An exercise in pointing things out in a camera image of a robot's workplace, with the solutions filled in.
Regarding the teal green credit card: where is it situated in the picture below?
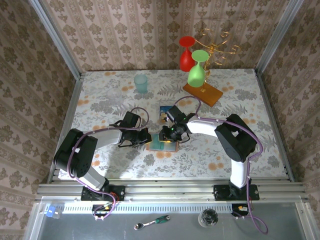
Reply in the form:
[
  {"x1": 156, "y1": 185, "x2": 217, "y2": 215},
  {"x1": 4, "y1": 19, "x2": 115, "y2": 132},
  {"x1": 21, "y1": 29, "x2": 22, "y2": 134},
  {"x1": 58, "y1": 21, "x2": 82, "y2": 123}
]
[{"x1": 150, "y1": 134, "x2": 166, "y2": 150}]

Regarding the brown leather card holder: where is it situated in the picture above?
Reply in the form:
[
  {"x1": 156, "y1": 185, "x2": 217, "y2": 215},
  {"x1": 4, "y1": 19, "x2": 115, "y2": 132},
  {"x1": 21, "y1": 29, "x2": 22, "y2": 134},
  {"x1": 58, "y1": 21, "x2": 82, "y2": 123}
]
[{"x1": 145, "y1": 133, "x2": 180, "y2": 153}]

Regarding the blue credit card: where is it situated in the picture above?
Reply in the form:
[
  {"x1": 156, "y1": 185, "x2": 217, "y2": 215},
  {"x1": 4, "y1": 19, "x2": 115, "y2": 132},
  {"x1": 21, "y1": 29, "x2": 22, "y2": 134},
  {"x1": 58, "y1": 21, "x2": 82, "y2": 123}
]
[{"x1": 159, "y1": 106, "x2": 176, "y2": 118}]

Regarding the floral patterned tablecloth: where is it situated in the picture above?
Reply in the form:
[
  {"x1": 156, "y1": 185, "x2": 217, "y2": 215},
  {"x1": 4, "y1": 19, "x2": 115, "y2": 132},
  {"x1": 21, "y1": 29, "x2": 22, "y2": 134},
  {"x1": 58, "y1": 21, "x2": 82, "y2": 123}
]
[{"x1": 57, "y1": 68, "x2": 288, "y2": 180}]

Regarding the clear glass cup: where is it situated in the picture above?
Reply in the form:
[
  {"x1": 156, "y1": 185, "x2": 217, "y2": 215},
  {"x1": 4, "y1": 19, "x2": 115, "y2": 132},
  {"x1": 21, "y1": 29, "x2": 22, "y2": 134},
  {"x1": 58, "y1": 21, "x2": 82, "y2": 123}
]
[{"x1": 106, "y1": 87, "x2": 123, "y2": 106}]

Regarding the teal frosted tumbler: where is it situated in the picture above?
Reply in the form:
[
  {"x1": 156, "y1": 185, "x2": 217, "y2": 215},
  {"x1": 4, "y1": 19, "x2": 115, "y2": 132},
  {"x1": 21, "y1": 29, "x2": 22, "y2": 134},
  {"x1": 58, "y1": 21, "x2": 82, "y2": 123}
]
[{"x1": 133, "y1": 74, "x2": 148, "y2": 95}]

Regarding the green plastic wine glass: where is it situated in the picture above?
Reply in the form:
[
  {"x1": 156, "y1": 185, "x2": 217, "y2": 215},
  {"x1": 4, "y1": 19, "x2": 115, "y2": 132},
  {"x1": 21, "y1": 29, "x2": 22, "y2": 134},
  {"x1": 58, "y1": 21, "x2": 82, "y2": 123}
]
[{"x1": 187, "y1": 49, "x2": 210, "y2": 88}]

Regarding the red plastic wine glass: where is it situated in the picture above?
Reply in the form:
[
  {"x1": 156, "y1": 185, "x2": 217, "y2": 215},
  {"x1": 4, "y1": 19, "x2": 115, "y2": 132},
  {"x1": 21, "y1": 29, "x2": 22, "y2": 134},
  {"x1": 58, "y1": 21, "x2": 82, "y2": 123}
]
[{"x1": 179, "y1": 36, "x2": 196, "y2": 73}]

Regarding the black connector board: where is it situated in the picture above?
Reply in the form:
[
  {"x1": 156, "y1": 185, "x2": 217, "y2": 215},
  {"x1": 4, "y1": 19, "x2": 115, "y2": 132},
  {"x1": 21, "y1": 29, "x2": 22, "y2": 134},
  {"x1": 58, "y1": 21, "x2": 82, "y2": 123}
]
[
  {"x1": 231, "y1": 203, "x2": 251, "y2": 218},
  {"x1": 91, "y1": 203, "x2": 113, "y2": 219}
]

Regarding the glass jar of screws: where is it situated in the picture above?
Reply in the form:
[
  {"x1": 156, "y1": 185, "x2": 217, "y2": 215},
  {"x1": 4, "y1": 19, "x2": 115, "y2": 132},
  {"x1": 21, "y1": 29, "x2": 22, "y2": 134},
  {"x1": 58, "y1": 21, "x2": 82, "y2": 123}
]
[{"x1": 197, "y1": 209, "x2": 219, "y2": 228}]

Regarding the grey metal work shelf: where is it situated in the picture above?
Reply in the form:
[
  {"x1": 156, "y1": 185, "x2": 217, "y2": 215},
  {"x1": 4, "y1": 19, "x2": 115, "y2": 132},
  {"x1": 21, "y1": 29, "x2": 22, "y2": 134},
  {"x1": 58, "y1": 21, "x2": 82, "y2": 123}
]
[{"x1": 24, "y1": 196, "x2": 317, "y2": 240}]

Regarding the blue plastic connector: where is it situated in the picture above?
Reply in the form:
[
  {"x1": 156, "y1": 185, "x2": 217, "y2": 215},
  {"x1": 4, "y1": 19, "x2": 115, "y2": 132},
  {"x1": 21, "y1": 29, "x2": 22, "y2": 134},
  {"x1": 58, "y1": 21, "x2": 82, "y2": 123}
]
[{"x1": 44, "y1": 204, "x2": 63, "y2": 220}]

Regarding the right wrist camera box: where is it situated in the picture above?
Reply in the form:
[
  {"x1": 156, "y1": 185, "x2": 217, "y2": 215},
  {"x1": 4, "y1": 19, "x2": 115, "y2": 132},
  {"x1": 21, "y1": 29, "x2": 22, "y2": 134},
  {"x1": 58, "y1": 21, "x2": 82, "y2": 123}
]
[{"x1": 165, "y1": 105, "x2": 186, "y2": 123}]

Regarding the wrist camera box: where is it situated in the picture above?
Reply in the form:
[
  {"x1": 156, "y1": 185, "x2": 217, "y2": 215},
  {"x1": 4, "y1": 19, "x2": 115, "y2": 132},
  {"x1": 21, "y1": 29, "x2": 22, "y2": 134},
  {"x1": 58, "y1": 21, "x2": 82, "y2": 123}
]
[
  {"x1": 165, "y1": 105, "x2": 186, "y2": 123},
  {"x1": 123, "y1": 111, "x2": 142, "y2": 130}
]

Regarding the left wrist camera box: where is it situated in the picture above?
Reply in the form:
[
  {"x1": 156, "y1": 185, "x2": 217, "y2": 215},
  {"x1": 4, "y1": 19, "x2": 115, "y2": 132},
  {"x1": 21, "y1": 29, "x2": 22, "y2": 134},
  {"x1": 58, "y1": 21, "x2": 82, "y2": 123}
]
[{"x1": 123, "y1": 111, "x2": 142, "y2": 130}]

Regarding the gold wire rack wooden base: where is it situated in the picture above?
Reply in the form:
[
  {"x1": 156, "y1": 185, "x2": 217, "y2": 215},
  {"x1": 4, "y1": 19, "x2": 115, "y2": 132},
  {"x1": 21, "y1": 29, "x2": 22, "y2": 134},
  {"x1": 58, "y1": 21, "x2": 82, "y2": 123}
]
[{"x1": 182, "y1": 27, "x2": 242, "y2": 108}]

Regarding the aluminium cross rail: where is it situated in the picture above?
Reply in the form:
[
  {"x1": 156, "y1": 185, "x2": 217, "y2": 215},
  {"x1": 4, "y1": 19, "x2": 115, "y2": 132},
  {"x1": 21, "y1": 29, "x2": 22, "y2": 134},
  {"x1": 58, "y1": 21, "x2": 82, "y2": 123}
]
[{"x1": 36, "y1": 181, "x2": 310, "y2": 202}]

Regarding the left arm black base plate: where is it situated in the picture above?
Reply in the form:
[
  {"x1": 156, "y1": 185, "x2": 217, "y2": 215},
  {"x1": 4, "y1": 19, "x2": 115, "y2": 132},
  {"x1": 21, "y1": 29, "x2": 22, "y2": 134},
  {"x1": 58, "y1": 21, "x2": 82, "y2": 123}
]
[{"x1": 81, "y1": 185, "x2": 126, "y2": 202}]

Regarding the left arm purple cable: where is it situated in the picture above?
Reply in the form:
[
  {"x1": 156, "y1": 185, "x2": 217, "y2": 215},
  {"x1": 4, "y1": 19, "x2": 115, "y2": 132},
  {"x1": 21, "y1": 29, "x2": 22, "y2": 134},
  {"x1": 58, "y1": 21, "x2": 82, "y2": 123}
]
[{"x1": 67, "y1": 106, "x2": 150, "y2": 221}]

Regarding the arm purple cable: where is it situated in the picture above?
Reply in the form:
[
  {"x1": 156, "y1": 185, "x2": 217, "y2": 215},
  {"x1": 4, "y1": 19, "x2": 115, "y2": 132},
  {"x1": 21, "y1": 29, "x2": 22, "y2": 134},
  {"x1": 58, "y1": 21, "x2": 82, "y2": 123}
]
[
  {"x1": 173, "y1": 96, "x2": 270, "y2": 235},
  {"x1": 67, "y1": 106, "x2": 150, "y2": 221}
]

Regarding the white slotted cable duct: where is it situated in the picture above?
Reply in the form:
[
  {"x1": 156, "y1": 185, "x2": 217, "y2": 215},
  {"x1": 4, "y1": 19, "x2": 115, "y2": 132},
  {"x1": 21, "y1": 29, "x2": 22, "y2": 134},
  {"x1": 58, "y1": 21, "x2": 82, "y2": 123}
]
[{"x1": 61, "y1": 202, "x2": 235, "y2": 215}]

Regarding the aluminium table side rail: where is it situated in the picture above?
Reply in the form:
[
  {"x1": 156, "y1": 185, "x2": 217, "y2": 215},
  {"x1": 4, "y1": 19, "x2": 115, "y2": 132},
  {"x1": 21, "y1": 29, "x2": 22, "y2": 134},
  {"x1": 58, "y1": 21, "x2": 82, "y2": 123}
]
[
  {"x1": 254, "y1": 69, "x2": 296, "y2": 182},
  {"x1": 47, "y1": 71, "x2": 85, "y2": 183}
]

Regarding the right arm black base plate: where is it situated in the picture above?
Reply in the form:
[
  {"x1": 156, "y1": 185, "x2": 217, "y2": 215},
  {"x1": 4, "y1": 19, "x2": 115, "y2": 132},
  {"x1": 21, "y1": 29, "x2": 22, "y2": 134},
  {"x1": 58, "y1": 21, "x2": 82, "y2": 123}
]
[{"x1": 213, "y1": 184, "x2": 260, "y2": 201}]

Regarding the green handled ratchet wrench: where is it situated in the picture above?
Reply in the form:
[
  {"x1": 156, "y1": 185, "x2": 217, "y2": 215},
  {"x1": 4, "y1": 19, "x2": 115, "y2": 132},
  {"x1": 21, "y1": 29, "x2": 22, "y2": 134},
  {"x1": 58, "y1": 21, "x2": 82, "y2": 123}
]
[{"x1": 133, "y1": 215, "x2": 171, "y2": 231}]

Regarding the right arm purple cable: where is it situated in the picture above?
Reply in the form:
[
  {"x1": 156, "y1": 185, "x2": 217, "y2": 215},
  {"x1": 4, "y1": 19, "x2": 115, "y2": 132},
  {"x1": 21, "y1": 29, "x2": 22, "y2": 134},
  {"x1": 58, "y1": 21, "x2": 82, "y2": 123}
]
[{"x1": 173, "y1": 96, "x2": 270, "y2": 235}]

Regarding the aluminium frame post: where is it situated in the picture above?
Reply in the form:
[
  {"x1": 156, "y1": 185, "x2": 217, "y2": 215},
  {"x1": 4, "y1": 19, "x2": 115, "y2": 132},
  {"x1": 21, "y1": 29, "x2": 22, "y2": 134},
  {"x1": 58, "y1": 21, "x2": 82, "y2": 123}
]
[
  {"x1": 28, "y1": 0, "x2": 82, "y2": 78},
  {"x1": 256, "y1": 0, "x2": 305, "y2": 73}
]

